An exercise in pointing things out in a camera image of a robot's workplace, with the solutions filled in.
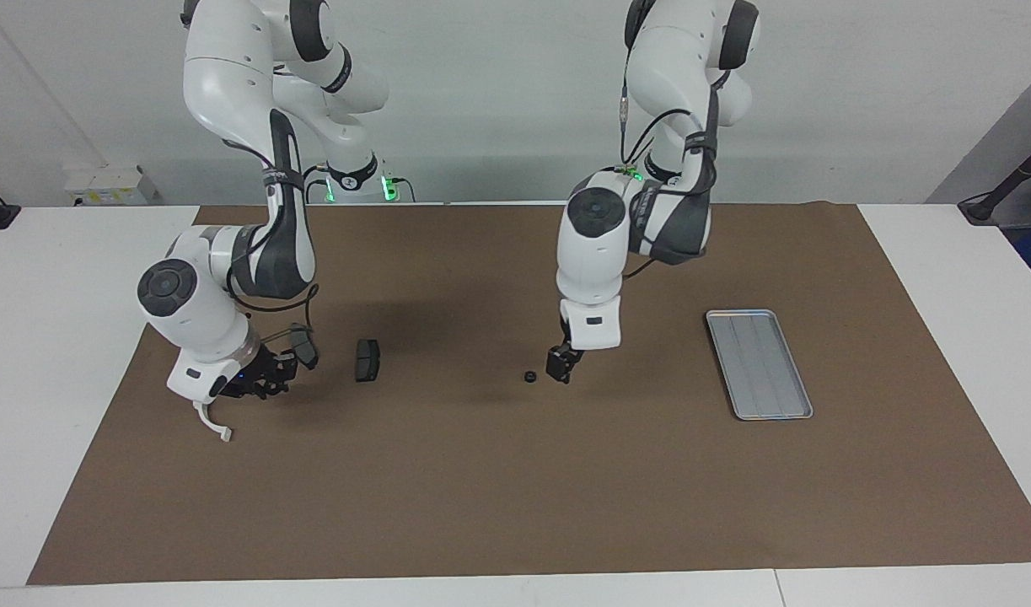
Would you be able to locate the silver metal tray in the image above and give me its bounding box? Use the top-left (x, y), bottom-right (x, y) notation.
top-left (705, 309), bottom-right (814, 422)

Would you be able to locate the long grey brake pad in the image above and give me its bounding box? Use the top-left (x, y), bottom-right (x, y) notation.
top-left (288, 323), bottom-right (320, 371)

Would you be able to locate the brown paper table mat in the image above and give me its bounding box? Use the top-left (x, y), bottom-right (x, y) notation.
top-left (26, 201), bottom-right (1031, 586)

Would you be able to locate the white power supply box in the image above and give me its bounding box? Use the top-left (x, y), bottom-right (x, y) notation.
top-left (64, 164), bottom-right (158, 206)

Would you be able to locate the white semicircular plastic bracket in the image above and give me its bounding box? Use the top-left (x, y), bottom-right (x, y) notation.
top-left (193, 400), bottom-right (234, 444)

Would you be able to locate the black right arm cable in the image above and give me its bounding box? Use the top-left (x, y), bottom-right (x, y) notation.
top-left (225, 282), bottom-right (322, 342)

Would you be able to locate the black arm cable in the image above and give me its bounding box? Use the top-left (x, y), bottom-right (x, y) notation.
top-left (618, 67), bottom-right (722, 279)
top-left (225, 282), bottom-right (322, 342)

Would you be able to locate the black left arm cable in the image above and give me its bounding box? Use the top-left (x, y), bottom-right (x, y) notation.
top-left (618, 67), bottom-right (722, 279)

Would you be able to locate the black clamped camera stand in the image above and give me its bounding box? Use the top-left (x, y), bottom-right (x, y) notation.
top-left (958, 135), bottom-right (1031, 227)

